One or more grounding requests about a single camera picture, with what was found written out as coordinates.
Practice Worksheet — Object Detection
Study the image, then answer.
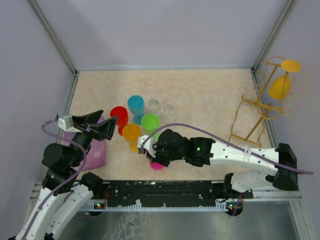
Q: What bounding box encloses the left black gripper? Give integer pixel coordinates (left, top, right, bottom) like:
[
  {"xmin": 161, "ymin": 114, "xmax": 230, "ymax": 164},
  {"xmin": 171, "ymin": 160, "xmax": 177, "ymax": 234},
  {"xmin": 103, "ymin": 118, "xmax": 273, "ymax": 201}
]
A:
[{"xmin": 69, "ymin": 109, "xmax": 119, "ymax": 166}]

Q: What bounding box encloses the pink plastic wine glass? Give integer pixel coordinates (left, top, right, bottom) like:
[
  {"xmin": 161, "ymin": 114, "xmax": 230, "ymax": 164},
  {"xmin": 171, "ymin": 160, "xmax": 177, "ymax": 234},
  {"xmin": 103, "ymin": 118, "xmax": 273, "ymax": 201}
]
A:
[{"xmin": 149, "ymin": 161, "xmax": 164, "ymax": 171}]

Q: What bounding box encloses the red plastic wine glass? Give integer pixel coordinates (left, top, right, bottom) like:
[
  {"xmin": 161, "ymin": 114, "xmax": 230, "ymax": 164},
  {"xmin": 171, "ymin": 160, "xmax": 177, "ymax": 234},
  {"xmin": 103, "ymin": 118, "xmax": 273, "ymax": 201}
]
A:
[{"xmin": 110, "ymin": 106, "xmax": 129, "ymax": 136}]

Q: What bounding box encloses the green plastic wine glass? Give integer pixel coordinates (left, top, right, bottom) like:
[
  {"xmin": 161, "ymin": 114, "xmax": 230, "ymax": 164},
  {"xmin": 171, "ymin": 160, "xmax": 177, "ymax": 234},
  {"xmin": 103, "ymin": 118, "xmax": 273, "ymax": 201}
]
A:
[{"xmin": 141, "ymin": 113, "xmax": 160, "ymax": 136}]

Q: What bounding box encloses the orange wine glass front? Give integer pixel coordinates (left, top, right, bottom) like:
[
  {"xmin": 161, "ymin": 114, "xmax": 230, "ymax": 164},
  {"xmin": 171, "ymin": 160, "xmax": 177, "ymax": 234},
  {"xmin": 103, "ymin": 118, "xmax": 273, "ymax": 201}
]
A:
[{"xmin": 122, "ymin": 123, "xmax": 142, "ymax": 153}]

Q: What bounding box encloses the orange wine glass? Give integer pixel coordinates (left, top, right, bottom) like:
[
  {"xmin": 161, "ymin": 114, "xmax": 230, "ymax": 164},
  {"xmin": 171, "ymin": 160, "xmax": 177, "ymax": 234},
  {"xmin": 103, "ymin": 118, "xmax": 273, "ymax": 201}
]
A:
[
  {"xmin": 122, "ymin": 123, "xmax": 142, "ymax": 153},
  {"xmin": 268, "ymin": 59, "xmax": 302, "ymax": 100}
]

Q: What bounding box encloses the blue plastic wine glass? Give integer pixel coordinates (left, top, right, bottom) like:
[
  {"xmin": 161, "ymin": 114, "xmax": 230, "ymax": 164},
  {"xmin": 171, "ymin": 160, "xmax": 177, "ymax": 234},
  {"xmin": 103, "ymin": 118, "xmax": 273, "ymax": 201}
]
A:
[{"xmin": 127, "ymin": 95, "xmax": 145, "ymax": 126}]

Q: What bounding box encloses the clear wine glass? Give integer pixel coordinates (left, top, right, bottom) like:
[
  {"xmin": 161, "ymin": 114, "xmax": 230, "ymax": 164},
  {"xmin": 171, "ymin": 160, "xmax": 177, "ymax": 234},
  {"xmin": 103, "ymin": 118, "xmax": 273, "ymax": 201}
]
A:
[
  {"xmin": 147, "ymin": 99, "xmax": 161, "ymax": 115},
  {"xmin": 160, "ymin": 103, "xmax": 175, "ymax": 125}
]

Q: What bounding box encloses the orange wine glass back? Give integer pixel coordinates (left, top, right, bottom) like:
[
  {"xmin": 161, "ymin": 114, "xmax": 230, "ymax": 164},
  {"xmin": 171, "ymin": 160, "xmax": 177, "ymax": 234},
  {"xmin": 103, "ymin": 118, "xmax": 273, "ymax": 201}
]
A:
[{"xmin": 268, "ymin": 59, "xmax": 302, "ymax": 100}]

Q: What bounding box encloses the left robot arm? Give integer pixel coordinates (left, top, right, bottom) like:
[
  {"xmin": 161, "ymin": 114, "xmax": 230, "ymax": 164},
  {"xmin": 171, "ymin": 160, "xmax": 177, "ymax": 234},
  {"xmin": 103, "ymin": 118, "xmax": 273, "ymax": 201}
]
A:
[{"xmin": 13, "ymin": 109, "xmax": 118, "ymax": 240}]

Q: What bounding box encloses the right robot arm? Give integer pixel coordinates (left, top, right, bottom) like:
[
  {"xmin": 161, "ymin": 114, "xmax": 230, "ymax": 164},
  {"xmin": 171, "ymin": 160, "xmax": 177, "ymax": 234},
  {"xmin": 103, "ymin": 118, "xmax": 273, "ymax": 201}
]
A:
[{"xmin": 137, "ymin": 129, "xmax": 299, "ymax": 198}]

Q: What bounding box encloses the purple printed cloth bag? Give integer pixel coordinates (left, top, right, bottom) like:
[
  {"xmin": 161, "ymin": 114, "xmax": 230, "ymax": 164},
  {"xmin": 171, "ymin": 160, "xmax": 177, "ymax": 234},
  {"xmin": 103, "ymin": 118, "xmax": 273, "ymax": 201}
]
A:
[{"xmin": 75, "ymin": 139, "xmax": 106, "ymax": 171}]

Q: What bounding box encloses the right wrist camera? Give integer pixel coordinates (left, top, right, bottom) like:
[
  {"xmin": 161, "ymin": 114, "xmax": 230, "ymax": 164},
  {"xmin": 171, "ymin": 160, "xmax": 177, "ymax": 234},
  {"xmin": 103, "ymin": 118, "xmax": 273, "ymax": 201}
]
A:
[{"xmin": 137, "ymin": 135, "xmax": 157, "ymax": 158}]

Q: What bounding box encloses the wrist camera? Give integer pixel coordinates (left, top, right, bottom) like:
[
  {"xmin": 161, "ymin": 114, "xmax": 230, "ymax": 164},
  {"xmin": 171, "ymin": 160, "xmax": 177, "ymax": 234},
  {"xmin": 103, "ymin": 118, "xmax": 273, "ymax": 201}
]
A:
[
  {"xmin": 137, "ymin": 135, "xmax": 157, "ymax": 158},
  {"xmin": 57, "ymin": 113, "xmax": 78, "ymax": 132}
]

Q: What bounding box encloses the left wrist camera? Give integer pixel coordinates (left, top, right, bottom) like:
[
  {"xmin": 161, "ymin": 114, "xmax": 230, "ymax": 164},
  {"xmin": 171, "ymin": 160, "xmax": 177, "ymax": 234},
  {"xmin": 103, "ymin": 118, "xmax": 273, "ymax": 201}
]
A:
[{"xmin": 57, "ymin": 113, "xmax": 78, "ymax": 132}]

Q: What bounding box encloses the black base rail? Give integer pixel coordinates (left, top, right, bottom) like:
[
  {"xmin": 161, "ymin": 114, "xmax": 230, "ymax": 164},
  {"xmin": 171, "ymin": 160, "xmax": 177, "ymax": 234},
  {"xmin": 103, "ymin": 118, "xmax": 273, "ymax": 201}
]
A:
[{"xmin": 92, "ymin": 180, "xmax": 241, "ymax": 208}]

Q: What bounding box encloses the white toothed cable duct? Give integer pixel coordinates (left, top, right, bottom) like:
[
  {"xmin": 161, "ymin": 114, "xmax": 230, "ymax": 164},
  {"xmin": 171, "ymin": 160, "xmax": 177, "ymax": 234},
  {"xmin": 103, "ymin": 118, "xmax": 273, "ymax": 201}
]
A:
[{"xmin": 78, "ymin": 200, "xmax": 228, "ymax": 213}]

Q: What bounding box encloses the gold wire glass rack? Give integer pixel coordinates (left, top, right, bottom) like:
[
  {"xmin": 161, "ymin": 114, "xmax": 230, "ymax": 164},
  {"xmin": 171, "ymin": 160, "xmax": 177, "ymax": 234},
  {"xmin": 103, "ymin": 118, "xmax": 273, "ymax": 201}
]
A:
[{"xmin": 228, "ymin": 56, "xmax": 296, "ymax": 148}]

